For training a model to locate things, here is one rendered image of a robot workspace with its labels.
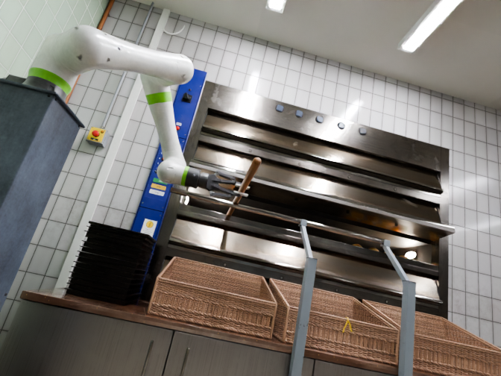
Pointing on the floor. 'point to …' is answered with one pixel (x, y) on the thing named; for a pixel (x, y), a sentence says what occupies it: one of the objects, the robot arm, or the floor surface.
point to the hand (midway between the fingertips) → (241, 190)
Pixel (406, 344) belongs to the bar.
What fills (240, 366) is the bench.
